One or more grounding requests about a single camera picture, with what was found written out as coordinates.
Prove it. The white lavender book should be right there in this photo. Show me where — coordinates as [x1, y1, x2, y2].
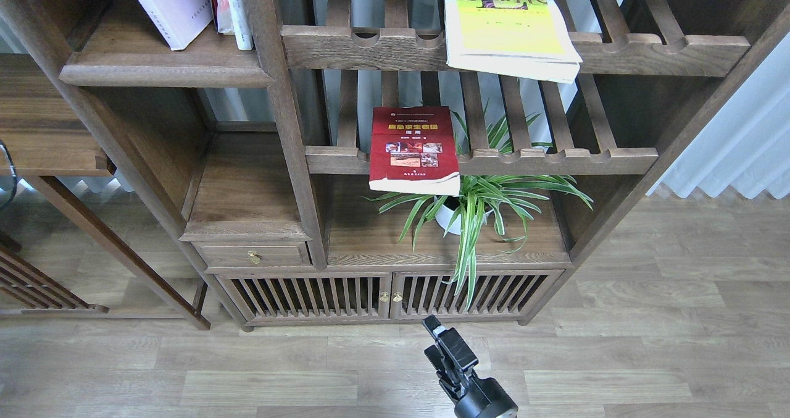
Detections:
[138, 0, 214, 51]

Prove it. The white plant pot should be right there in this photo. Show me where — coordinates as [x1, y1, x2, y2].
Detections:
[433, 196, 493, 235]

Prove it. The green spider plant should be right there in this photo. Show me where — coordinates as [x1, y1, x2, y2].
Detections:
[369, 106, 593, 307]

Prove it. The white upright book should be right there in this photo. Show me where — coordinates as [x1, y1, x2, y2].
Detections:
[215, 0, 254, 51]

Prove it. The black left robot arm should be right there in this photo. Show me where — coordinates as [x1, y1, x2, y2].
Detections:
[1, 140, 20, 211]

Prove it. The brass drawer knob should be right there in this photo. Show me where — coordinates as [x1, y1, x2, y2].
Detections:
[247, 250, 262, 264]

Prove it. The dark wooden bookshelf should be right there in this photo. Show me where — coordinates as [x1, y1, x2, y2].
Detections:
[2, 0, 788, 330]

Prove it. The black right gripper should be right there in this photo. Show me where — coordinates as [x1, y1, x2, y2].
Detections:
[423, 315, 518, 417]

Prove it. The yellow green book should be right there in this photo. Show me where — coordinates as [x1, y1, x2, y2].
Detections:
[444, 0, 581, 83]

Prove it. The white curtain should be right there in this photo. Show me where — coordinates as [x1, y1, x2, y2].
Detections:
[648, 35, 789, 199]

